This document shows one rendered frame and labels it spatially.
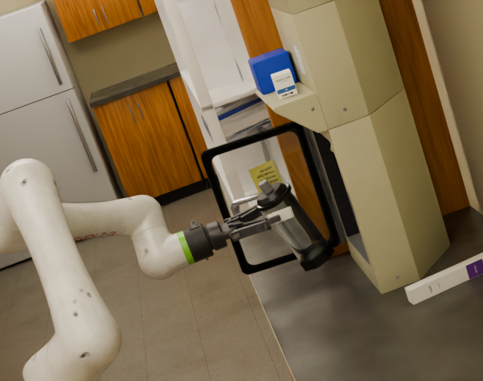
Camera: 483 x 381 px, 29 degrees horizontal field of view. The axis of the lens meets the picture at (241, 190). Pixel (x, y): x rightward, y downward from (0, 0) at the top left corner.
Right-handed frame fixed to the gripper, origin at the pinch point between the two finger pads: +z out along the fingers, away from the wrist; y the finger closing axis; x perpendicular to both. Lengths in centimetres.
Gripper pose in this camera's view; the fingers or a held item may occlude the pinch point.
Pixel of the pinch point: (280, 209)
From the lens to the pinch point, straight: 252.3
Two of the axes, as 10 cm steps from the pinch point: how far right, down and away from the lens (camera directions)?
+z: 9.3, -3.7, 0.5
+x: 3.5, 9.0, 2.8
